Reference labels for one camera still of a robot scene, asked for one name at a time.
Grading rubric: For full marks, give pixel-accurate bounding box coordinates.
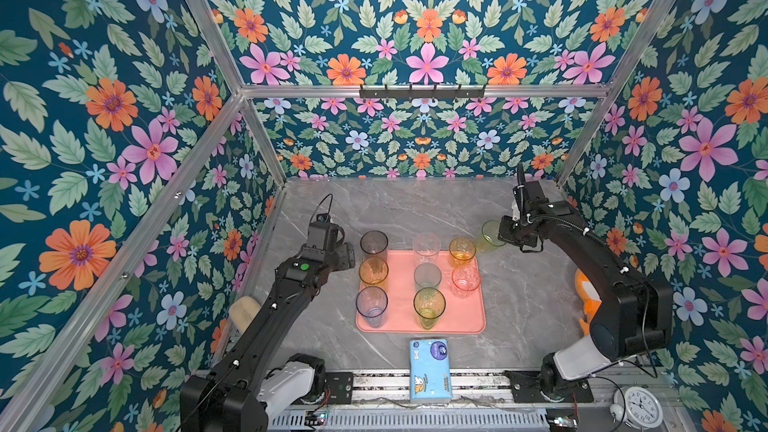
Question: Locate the dark grey tall glass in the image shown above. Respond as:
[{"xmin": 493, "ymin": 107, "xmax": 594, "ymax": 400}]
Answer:
[{"xmin": 360, "ymin": 230, "xmax": 389, "ymax": 261}]

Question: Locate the amber tall glass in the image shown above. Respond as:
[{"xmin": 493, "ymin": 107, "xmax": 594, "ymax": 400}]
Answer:
[{"xmin": 358, "ymin": 256, "xmax": 389, "ymax": 289}]

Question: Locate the blue-grey tall glass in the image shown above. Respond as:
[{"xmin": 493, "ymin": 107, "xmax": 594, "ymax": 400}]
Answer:
[{"xmin": 355, "ymin": 286, "xmax": 389, "ymax": 328}]

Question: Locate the yellow short glass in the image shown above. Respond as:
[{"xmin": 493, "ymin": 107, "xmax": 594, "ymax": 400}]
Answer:
[{"xmin": 449, "ymin": 237, "xmax": 477, "ymax": 268}]

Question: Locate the pink short glass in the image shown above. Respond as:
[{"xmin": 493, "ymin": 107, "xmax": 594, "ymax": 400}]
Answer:
[{"xmin": 451, "ymin": 264, "xmax": 482, "ymax": 298}]

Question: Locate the clear tall glass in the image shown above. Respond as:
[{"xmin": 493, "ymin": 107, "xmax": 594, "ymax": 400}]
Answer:
[{"xmin": 412, "ymin": 233, "xmax": 441, "ymax": 267}]

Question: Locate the teal tall glass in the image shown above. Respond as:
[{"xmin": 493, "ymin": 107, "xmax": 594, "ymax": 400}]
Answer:
[{"xmin": 413, "ymin": 263, "xmax": 443, "ymax": 290}]

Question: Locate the light green tall glass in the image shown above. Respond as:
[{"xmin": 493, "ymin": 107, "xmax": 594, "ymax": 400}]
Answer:
[{"xmin": 413, "ymin": 287, "xmax": 447, "ymax": 330}]

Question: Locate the pink plastic tray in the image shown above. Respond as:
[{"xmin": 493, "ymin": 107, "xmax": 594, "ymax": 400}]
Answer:
[{"xmin": 356, "ymin": 250, "xmax": 486, "ymax": 335}]

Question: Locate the green short glass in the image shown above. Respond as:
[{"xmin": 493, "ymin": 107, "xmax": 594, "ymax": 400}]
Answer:
[{"xmin": 475, "ymin": 220, "xmax": 505, "ymax": 253}]

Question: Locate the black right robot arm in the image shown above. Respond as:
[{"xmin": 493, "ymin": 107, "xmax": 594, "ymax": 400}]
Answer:
[{"xmin": 498, "ymin": 165, "xmax": 673, "ymax": 400}]

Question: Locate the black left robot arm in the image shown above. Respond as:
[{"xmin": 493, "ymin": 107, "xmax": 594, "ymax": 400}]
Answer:
[{"xmin": 179, "ymin": 213, "xmax": 354, "ymax": 431}]

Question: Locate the orange plush toy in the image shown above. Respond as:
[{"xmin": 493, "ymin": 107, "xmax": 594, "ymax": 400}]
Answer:
[{"xmin": 575, "ymin": 270, "xmax": 602, "ymax": 335}]

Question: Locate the beige sponge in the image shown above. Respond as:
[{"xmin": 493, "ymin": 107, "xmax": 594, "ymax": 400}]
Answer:
[{"xmin": 229, "ymin": 296, "xmax": 261, "ymax": 334}]

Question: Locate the blue tissue pack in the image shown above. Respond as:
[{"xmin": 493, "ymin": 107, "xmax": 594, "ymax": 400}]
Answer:
[{"xmin": 409, "ymin": 338, "xmax": 453, "ymax": 404}]

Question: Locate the white alarm clock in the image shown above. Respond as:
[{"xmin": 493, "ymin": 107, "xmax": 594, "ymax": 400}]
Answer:
[{"xmin": 609, "ymin": 386, "xmax": 663, "ymax": 430}]

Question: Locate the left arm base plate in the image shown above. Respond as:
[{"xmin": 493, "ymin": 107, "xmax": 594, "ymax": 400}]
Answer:
[{"xmin": 295, "ymin": 371, "xmax": 355, "ymax": 408}]

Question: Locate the black hook rail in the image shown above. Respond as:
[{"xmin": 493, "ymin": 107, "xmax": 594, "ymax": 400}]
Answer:
[{"xmin": 358, "ymin": 84, "xmax": 486, "ymax": 101}]

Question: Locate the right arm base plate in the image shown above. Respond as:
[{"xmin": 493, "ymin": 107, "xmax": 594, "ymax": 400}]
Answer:
[{"xmin": 503, "ymin": 370, "xmax": 595, "ymax": 404}]

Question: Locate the white ribbed cable duct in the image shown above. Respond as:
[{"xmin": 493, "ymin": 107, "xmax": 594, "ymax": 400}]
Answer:
[{"xmin": 268, "ymin": 408, "xmax": 550, "ymax": 431}]

